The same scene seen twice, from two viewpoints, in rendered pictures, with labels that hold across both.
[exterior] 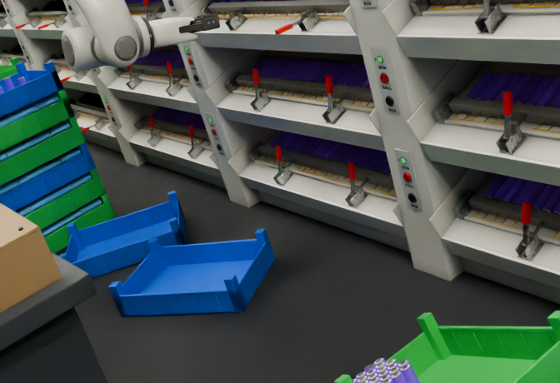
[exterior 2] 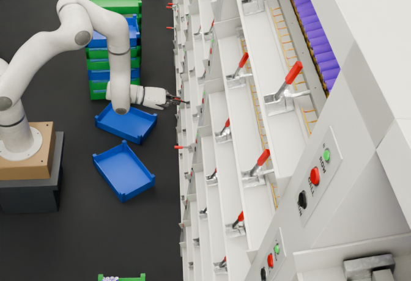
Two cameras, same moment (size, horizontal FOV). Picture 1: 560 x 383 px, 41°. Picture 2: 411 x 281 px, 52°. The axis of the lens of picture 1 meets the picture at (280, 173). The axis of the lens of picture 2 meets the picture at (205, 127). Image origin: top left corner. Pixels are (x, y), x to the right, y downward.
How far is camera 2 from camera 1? 1.28 m
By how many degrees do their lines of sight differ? 29
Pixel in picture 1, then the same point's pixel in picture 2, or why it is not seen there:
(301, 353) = (116, 241)
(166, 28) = (149, 102)
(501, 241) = not seen: hidden behind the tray
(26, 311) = (30, 186)
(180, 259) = (129, 153)
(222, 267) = (137, 171)
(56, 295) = (42, 186)
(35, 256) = (42, 171)
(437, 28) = (196, 218)
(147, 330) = (93, 180)
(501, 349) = not seen: outside the picture
